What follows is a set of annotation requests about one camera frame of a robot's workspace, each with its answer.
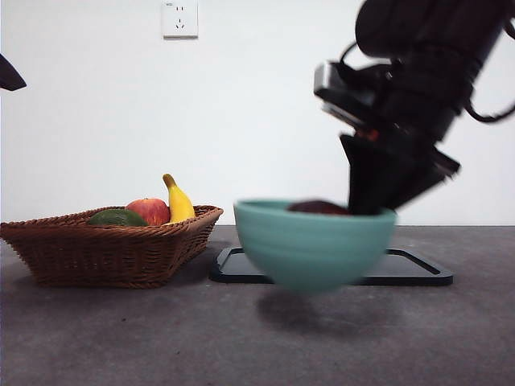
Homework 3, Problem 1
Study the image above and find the black rectangular tray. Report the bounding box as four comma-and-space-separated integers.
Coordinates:
208, 247, 455, 287

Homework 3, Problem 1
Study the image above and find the white wall power socket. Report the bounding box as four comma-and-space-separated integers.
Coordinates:
163, 2, 200, 40

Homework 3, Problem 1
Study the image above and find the green avocado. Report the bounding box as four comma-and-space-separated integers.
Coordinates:
87, 208, 150, 227

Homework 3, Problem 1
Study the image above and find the brown wicker basket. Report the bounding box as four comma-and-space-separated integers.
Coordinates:
0, 205, 225, 290

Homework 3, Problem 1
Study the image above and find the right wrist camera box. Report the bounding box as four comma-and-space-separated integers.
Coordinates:
313, 60, 389, 109

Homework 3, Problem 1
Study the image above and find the dark purple plum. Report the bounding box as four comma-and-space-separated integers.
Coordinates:
287, 199, 353, 217

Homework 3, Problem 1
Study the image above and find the red yellow apple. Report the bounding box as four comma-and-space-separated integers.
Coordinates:
126, 197, 171, 227

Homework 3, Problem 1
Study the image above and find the teal ribbed bowl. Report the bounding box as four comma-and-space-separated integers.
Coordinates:
233, 199, 398, 293

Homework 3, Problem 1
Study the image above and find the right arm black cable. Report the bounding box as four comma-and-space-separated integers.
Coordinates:
462, 90, 515, 124

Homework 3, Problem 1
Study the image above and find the yellow banana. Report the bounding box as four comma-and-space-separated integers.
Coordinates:
162, 173, 197, 224

